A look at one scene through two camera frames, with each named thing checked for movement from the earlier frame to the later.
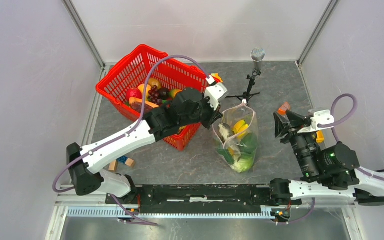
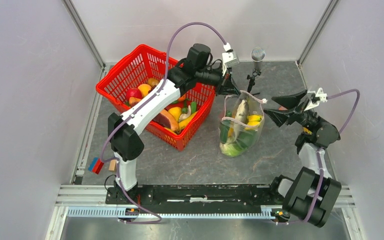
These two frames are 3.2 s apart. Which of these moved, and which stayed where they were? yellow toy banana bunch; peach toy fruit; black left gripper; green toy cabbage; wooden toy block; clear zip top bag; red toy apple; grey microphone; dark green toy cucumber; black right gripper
Moved: green toy cabbage; black right gripper; black left gripper; dark green toy cucumber; clear zip top bag; yellow toy banana bunch
Stayed: wooden toy block; peach toy fruit; red toy apple; grey microphone
